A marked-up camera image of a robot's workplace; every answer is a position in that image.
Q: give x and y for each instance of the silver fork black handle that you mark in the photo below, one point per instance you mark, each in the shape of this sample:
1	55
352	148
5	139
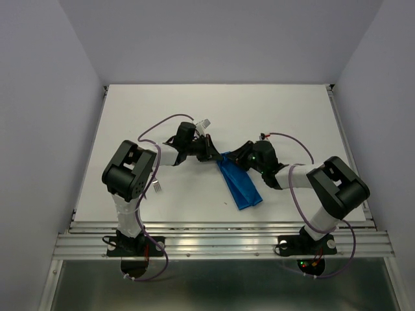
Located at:
156	184

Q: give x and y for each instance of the blue satin napkin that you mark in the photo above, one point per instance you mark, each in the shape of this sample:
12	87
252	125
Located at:
240	185

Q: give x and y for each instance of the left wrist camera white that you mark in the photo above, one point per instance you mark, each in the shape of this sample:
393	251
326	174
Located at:
202	126

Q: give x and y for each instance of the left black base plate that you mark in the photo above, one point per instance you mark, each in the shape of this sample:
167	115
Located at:
141	246

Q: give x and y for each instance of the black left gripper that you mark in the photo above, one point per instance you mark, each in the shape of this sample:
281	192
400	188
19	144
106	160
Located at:
210	153

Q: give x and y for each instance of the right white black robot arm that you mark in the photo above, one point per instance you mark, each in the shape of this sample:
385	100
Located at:
337	187

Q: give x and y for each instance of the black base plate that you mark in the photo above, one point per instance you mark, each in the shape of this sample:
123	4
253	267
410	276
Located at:
302	245
141	246

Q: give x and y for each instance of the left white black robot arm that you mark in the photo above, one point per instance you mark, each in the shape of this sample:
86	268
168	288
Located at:
129	174

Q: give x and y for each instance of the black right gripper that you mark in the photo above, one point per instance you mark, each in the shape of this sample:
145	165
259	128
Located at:
239	154

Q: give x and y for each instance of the aluminium frame rail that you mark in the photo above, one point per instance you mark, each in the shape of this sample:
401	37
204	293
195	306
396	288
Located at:
224	266

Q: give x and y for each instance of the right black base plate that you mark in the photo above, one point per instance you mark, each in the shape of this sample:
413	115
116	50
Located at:
302	245

